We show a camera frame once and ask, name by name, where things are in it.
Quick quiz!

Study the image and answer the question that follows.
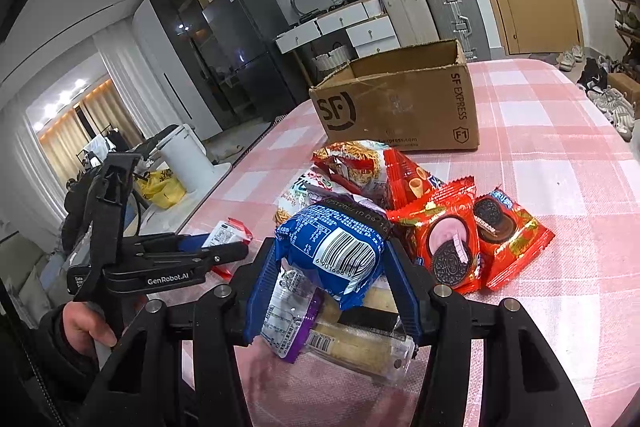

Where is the purple snack packet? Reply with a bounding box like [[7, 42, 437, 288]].
[[260, 269, 323, 363]]

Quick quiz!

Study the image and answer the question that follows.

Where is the beige suitcase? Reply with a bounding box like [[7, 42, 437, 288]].
[[381, 0, 439, 48]]

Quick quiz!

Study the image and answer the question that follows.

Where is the pink checked tablecloth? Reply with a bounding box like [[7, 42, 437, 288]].
[[179, 56, 640, 427]]

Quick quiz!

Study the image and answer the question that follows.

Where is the silver suitcase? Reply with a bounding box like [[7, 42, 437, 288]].
[[426, 0, 491, 62]]

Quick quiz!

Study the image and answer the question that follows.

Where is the red Oreo packet brown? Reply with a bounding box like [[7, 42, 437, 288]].
[[473, 187, 555, 291]]

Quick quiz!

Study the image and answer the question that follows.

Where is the blue snack packet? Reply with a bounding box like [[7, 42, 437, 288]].
[[274, 198, 392, 311]]

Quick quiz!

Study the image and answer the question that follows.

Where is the white drawer desk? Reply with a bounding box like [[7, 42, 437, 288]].
[[274, 0, 400, 57]]

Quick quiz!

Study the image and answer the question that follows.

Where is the dark refrigerator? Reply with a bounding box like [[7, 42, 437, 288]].
[[198, 0, 308, 120]]

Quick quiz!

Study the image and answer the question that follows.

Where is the laundry basket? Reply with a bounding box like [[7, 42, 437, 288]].
[[312, 43, 354, 83]]

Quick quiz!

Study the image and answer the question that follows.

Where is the yellow plastic bag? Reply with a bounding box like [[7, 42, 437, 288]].
[[137, 169, 186, 209]]

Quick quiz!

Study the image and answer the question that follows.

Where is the SF cardboard box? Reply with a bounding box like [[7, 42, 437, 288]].
[[309, 39, 480, 152]]

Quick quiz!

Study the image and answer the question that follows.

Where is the red Oreo packet pink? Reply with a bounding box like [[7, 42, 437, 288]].
[[387, 176, 483, 295]]

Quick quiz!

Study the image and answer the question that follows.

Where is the black glass cabinet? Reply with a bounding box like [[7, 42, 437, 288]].
[[150, 0, 242, 131]]

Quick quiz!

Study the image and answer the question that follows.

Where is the clear cracker packet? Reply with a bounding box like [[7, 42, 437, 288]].
[[305, 282, 416, 383]]

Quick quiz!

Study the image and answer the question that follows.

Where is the red cone snack packet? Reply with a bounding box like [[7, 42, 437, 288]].
[[384, 148, 445, 210]]

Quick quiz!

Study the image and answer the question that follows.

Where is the small red white packet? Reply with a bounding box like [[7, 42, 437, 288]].
[[205, 218, 254, 281]]

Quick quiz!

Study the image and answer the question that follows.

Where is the white appliance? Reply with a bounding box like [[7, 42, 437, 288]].
[[157, 124, 217, 193]]

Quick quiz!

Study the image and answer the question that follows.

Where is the shoe rack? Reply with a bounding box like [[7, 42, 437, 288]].
[[610, 0, 639, 77]]

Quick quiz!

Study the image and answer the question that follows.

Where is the person's left hand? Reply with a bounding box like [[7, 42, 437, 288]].
[[62, 301, 117, 358]]

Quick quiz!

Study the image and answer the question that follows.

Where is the white noodle snack packet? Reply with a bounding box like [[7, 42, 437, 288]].
[[273, 167, 334, 225]]

